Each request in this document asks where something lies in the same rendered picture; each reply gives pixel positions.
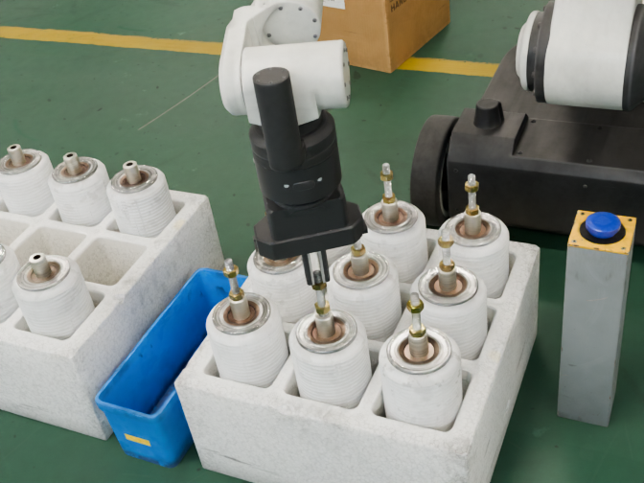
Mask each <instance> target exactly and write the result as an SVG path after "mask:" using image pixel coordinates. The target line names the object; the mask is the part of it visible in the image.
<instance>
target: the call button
mask: <svg viewBox="0 0 644 483"><path fill-rule="evenodd" d="M620 226H621V220H620V218H619V217H618V216H616V215H614V214H612V213H609V212H596V213H593V214H591V215H589V216H588V217H587V218H586V229H587V231H588V232H589V233H590V234H591V235H592V236H594V237H596V238H600V239H607V238H611V237H613V236H614V235H615V234H616V233H617V232H618V231H619V230H620Z"/></svg>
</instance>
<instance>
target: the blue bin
mask: <svg viewBox="0 0 644 483"><path fill-rule="evenodd" d="M230 289H231V287H230V283H229V279H228V278H226V277H225V276H223V272H222V271H220V270H215V269H211V268H204V267H203V268H200V269H198V270H197V271H195V272H194V274H193V275H192V276H191V277H190V279H189V280H188V281H187V282H186V284H185V285H184V286H183V287H182V289H181V290H180V291H178V293H177V294H176V295H175V296H174V298H173V299H172V300H171V302H170V303H169V304H168V306H167V307H166V308H165V309H164V310H163V312H162V313H161V314H160V315H159V317H158V318H157V319H156V320H155V322H154V323H153V324H152V325H151V327H150V328H149V330H148V331H147V332H146V333H145V335H144V336H143V337H142V338H141V340H140V341H139V342H138V343H137V345H136V346H135V347H134V348H133V350H132V351H131V352H130V353H129V355H128V356H127V357H126V359H125V360H124V361H123V362H122V364H121V365H120V366H119V367H118V369H117V370H116V371H115V372H114V374H113V375H112V376H111V377H110V379H109V380H108V381H107V382H106V384H105V385H104V386H103V388H102V389H101V390H100V391H99V393H98V394H97V396H96V397H95V402H96V404H97V406H98V407H99V409H100V410H101V411H103V413H104V415H105V417H106V418H107V420H108V421H109V423H110V425H111V427H112V429H113V431H114V433H115V435H116V437H117V439H118V441H119V443H120V445H121V447H122V449H123V451H124V452H125V454H127V455H129V456H132V457H135V458H138V459H142V460H145V461H148V462H151V463H153V464H157V465H160V466H163V467H166V468H174V467H176V466H177V465H178V464H179V463H180V462H181V460H182V459H183V457H184V456H185V454H186V452H187V451H188V449H189V448H190V446H191V445H192V443H193V442H194V439H193V436H192V433H191V430H190V428H189V425H188V422H187V419H186V417H185V414H184V411H183V408H182V405H181V402H180V399H179V397H178V394H177V391H176V388H175V385H174V382H175V381H176V379H177V378H178V377H179V375H180V374H181V372H182V371H183V369H185V368H186V367H187V365H188V362H189V361H190V359H191V358H192V357H193V355H194V354H195V352H196V350H197V349H198V348H199V346H200V345H201V343H202V342H203V340H204V339H205V338H206V336H207V335H208V334H207V330H206V321H207V318H208V315H209V314H210V312H211V310H212V309H213V308H214V306H215V305H217V304H218V303H219V302H220V301H222V300H223V299H225V298H226V297H228V296H229V291H230Z"/></svg>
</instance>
